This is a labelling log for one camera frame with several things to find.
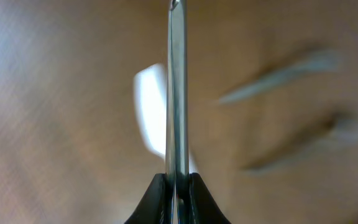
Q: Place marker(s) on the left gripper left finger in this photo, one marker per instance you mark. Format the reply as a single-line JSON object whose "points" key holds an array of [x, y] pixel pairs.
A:
{"points": [[152, 208]]}

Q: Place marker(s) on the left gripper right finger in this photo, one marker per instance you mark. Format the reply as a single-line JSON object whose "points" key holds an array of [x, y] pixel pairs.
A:
{"points": [[196, 205]]}

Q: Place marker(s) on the white plastic knife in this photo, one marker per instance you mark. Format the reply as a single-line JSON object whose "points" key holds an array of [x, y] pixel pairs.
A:
{"points": [[150, 101]]}

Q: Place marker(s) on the small steel teaspoon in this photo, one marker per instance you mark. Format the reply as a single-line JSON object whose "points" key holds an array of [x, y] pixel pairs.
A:
{"points": [[331, 133], [314, 62]]}

